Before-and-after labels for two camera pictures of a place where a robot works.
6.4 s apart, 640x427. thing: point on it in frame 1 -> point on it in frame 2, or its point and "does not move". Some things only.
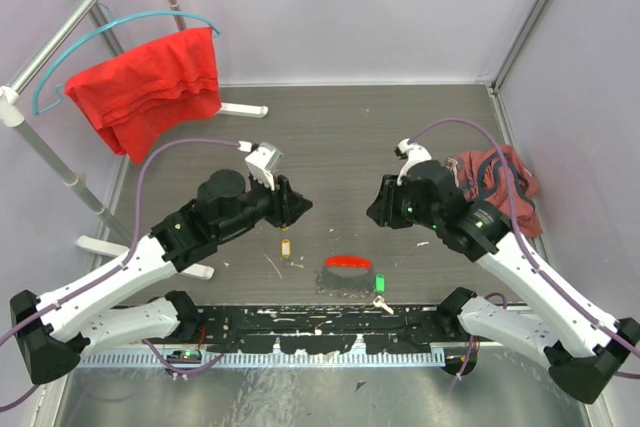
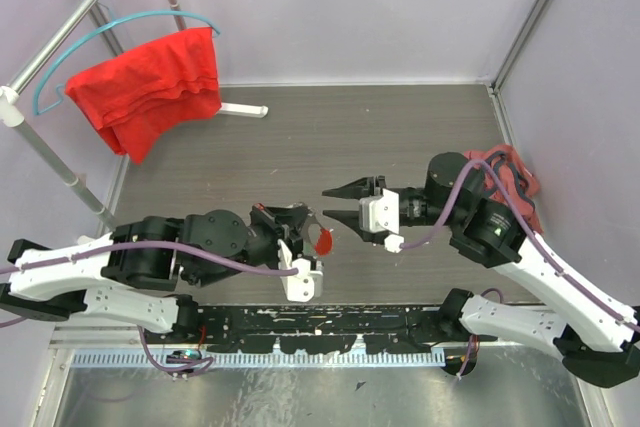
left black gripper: [287, 204] -> [285, 224]
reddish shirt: [480, 176] does not move
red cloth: [137, 95] does not move
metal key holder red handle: [345, 276] -> [324, 241]
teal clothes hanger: [214, 30] does not move
